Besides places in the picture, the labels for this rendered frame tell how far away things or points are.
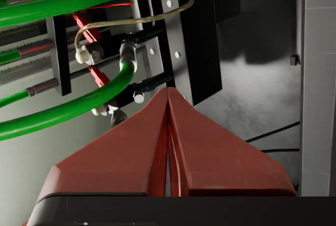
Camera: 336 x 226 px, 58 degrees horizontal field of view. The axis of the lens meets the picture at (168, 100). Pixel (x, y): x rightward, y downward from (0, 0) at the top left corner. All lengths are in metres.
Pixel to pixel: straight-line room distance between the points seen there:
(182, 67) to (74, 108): 0.27
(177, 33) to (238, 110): 0.26
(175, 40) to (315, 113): 0.23
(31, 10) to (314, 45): 0.30
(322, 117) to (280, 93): 0.18
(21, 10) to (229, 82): 0.48
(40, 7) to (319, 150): 0.37
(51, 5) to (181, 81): 0.31
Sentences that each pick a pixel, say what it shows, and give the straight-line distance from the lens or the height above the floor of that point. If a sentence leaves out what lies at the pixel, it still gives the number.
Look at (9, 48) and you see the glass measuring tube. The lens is 0.68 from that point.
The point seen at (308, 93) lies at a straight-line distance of 0.42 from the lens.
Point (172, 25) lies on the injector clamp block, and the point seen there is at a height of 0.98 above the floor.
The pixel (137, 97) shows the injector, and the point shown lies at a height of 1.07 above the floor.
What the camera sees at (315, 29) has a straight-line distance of 0.39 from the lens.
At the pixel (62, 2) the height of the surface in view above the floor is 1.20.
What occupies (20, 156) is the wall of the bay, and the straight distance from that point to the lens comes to 0.75.
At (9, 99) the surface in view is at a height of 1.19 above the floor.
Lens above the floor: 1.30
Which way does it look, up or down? 35 degrees down
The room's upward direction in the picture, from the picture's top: 118 degrees counter-clockwise
